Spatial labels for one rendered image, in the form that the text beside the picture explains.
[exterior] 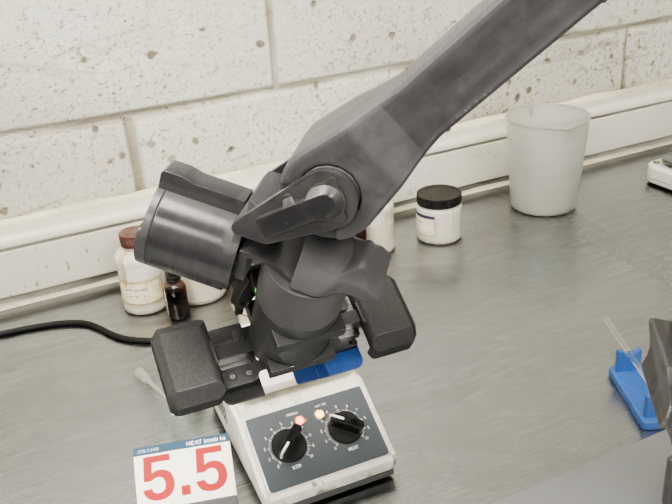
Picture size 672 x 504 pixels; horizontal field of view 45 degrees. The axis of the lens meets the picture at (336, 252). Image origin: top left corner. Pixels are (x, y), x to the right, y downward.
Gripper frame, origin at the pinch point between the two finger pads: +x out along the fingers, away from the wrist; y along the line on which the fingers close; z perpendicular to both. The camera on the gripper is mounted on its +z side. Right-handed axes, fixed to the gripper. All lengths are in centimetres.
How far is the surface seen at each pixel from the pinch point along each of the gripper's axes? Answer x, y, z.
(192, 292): 37.9, -2.0, 27.7
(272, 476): 13.5, 0.6, -4.6
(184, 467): 18.0, 7.3, -0.1
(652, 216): 35, -72, 20
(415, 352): 26.0, -22.5, 6.9
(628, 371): 16.3, -40.1, -5.3
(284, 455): 12.2, -0.7, -3.5
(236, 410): 15.1, 1.5, 2.7
